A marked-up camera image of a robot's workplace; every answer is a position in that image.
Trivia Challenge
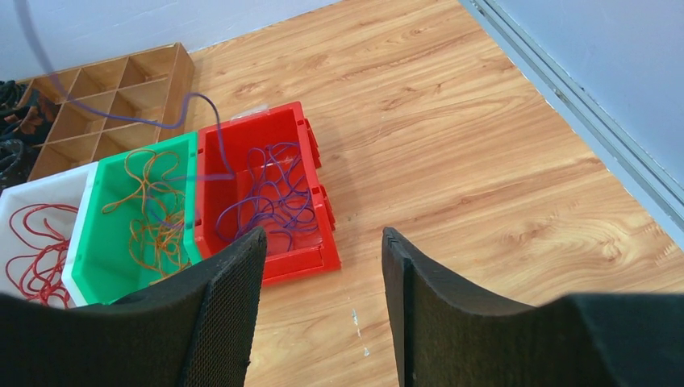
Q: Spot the green plastic bin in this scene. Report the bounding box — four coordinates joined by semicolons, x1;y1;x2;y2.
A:
62;134;202;306

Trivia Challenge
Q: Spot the purple cable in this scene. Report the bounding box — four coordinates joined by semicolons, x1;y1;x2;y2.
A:
215;141;320;252
13;0;236;231

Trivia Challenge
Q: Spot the rolled dark floral cloth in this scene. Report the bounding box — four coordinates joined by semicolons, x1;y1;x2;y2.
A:
1;139;25;190

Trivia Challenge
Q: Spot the red cable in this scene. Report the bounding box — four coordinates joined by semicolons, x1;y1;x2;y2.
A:
5;202;80;310

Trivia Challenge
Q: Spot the red plastic bin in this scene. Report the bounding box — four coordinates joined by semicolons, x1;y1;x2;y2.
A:
192;102;341;285

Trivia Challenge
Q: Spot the wooden compartment tray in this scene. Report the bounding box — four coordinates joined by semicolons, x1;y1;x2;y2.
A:
19;43;194;180

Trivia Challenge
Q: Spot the white plastic bin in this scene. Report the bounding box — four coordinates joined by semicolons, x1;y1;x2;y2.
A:
1;162;98;309

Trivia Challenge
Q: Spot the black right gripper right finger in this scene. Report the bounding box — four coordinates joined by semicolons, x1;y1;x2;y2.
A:
382;227;683;386

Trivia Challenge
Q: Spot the rolled dark cloth middle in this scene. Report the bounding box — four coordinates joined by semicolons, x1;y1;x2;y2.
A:
1;81;60;146

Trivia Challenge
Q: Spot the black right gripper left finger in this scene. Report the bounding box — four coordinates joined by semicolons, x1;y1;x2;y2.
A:
1;227;267;386

